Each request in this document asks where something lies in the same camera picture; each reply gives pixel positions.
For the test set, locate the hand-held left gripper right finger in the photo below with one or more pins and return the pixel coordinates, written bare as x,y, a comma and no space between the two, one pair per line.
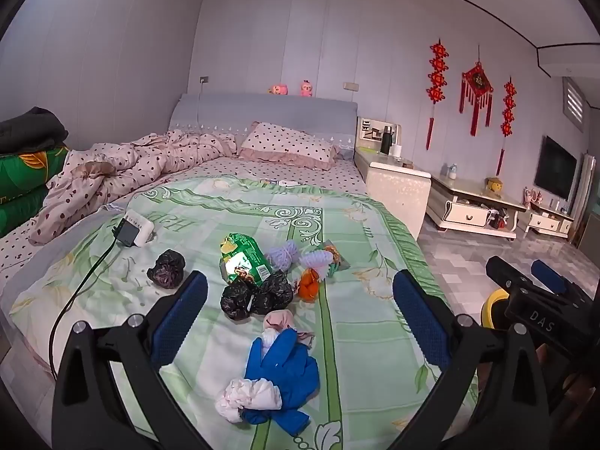
422,323

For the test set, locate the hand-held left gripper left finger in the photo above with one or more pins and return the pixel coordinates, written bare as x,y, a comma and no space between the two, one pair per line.
180,318

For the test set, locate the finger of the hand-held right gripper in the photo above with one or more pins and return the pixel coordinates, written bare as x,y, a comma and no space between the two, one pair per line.
548,276
501,269

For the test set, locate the yellow-rimmed trash bin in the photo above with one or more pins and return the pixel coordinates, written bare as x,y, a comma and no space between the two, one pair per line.
498,304

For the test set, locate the black plastic bag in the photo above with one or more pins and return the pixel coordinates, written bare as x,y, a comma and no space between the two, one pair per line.
164,269
273,293
236,301

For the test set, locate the green snack packet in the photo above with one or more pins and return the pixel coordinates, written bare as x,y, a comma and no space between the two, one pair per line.
241,255

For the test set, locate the pink tissue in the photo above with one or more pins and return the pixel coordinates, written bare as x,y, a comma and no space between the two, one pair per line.
281,321

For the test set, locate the white tissue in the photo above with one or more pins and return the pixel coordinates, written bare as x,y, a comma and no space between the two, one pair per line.
246,398

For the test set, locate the colourful snack wrapper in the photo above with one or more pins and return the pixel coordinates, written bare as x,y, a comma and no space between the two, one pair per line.
335,255

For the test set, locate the blue rubber glove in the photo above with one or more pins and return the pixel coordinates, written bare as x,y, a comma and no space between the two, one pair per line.
281,375

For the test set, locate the orange wrapper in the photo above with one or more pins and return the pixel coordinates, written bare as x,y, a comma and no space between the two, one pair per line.
308,287

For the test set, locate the green floral blanket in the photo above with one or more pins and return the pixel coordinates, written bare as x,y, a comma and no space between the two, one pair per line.
375,314

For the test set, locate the small cream cabinet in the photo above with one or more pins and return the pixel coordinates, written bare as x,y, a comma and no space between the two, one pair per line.
548,222

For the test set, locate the cream coffee table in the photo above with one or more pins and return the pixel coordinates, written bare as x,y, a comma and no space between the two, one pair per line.
468,215

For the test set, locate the pink figurines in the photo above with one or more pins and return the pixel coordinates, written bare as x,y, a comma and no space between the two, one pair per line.
532,197

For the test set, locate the white standing air conditioner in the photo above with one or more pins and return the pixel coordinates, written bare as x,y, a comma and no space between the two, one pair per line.
583,197

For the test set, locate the white power strip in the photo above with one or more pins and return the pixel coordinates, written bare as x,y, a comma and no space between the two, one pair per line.
143,227

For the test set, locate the black charger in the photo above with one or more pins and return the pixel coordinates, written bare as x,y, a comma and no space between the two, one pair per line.
126,233

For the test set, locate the small plastic bottle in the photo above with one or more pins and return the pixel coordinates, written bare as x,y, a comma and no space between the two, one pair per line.
453,171

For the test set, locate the cream nightstand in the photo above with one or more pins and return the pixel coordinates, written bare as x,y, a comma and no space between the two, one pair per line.
398,187

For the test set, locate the white paper roll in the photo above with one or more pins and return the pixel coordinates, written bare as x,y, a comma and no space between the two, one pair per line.
397,150

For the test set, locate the pink polka-dot duvet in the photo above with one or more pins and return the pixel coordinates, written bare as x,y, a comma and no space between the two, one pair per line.
140,159

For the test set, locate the small white device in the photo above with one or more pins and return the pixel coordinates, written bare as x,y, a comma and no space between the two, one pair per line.
283,183

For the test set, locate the black flask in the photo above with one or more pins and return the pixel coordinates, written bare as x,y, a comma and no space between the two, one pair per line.
386,140

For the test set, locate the louvred window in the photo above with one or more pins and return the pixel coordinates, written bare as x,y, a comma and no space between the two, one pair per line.
574,103

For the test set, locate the polka-dot bed sheet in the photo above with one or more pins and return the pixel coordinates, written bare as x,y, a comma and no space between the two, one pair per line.
281,169

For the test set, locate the red diamond tassel hanging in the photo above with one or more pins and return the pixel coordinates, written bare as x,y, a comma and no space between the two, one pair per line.
477,79

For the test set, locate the polka-dot pillow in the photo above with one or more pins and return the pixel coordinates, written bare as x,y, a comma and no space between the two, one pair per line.
286,143

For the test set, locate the green folded quilt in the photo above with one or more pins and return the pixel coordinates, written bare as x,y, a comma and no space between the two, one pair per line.
23,168

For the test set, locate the grey upholstered bed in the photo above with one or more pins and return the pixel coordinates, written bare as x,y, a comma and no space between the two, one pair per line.
262,110

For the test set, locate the dark folded cloth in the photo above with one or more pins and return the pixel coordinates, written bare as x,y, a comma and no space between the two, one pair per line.
28,126

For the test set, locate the wall television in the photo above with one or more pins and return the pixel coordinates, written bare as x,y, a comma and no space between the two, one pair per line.
555,168

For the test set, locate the wall switch panel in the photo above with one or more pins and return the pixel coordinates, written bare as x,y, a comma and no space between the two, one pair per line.
351,86

